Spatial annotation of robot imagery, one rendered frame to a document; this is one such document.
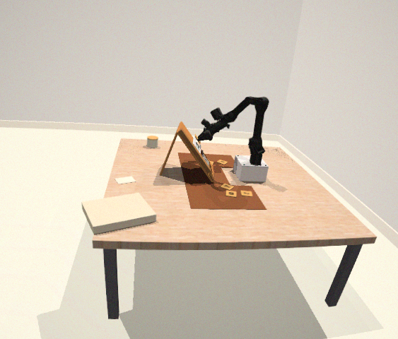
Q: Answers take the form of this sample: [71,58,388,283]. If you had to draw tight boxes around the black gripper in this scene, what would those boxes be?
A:
[197,123,220,141]

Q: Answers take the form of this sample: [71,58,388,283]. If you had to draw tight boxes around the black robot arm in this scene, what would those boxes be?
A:
[201,96,269,165]

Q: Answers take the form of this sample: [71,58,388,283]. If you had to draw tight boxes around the small white jar with orange lid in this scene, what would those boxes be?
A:
[147,136,158,148]

